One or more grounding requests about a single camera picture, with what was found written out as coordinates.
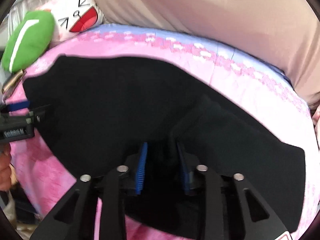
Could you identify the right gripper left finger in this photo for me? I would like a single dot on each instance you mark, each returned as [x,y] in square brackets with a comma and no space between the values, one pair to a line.
[124,180]

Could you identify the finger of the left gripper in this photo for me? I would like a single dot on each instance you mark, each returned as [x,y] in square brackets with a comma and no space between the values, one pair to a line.
[12,107]
[39,113]

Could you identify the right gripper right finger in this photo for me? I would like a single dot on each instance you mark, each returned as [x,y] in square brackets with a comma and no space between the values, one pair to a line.
[204,184]

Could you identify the black pants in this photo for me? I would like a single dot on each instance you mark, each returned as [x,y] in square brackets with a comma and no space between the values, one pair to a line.
[105,108]

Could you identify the person left hand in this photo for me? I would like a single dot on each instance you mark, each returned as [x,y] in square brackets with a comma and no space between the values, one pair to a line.
[5,170]

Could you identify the person right hand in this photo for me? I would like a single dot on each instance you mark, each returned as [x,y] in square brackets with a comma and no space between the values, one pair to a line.
[316,123]

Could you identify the gold slim phone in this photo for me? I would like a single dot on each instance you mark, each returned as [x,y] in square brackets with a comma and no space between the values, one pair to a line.
[13,81]

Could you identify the pink floral bed sheet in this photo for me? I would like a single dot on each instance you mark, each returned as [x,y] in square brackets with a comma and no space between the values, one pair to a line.
[249,83]

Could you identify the green plush pillow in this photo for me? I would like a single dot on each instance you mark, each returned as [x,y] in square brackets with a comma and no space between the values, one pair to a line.
[29,41]

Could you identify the white cartoon face pillow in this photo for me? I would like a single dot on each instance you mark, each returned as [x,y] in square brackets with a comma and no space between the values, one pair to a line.
[72,17]

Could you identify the beige padded headboard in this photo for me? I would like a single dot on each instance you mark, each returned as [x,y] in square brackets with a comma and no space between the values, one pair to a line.
[284,33]

